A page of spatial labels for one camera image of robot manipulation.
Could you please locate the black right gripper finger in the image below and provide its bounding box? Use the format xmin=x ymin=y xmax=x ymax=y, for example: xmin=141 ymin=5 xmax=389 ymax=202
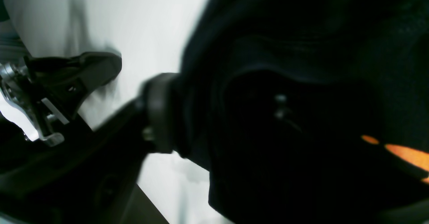
xmin=1 ymin=73 xmax=177 ymax=224

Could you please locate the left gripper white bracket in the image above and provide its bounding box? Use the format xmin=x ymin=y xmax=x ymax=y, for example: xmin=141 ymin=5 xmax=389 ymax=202
xmin=1 ymin=52 xmax=122 ymax=147

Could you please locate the black T-shirt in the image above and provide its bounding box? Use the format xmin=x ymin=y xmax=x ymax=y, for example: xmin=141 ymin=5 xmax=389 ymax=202
xmin=174 ymin=0 xmax=428 ymax=224

